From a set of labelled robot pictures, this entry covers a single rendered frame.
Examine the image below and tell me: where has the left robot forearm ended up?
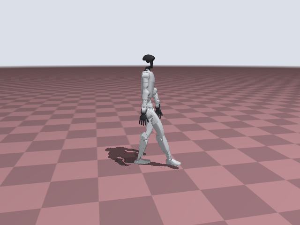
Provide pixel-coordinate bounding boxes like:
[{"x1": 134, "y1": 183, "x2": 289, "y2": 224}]
[{"x1": 152, "y1": 92, "x2": 160, "y2": 108}]

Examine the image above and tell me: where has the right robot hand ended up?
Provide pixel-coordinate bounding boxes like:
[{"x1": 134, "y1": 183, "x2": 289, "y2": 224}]
[{"x1": 139, "y1": 109, "x2": 149, "y2": 126}]

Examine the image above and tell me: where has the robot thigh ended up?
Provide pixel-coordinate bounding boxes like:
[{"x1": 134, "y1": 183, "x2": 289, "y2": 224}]
[
  {"x1": 146, "y1": 108, "x2": 165, "y2": 140},
  {"x1": 140, "y1": 109, "x2": 154, "y2": 140}
]

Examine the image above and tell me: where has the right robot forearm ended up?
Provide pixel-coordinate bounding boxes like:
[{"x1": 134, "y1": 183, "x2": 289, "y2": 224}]
[{"x1": 142, "y1": 90, "x2": 149, "y2": 113}]

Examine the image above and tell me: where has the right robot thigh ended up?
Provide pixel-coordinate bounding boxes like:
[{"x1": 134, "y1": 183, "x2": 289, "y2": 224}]
[{"x1": 146, "y1": 108, "x2": 165, "y2": 140}]

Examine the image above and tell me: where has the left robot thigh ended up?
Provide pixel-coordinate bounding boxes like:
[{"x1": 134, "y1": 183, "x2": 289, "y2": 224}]
[{"x1": 140, "y1": 109, "x2": 154, "y2": 140}]

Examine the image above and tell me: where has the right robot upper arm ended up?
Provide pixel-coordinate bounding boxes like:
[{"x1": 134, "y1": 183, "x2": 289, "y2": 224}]
[{"x1": 142, "y1": 72, "x2": 150, "y2": 96}]

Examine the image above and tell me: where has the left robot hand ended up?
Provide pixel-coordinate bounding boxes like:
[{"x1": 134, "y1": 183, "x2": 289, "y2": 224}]
[{"x1": 155, "y1": 104, "x2": 163, "y2": 119}]

